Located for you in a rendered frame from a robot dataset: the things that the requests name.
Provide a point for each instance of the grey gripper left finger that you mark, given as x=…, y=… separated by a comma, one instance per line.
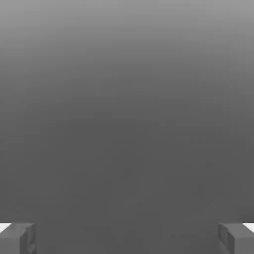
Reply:
x=13, y=239

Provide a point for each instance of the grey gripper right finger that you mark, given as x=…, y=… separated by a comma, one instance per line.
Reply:
x=238, y=239

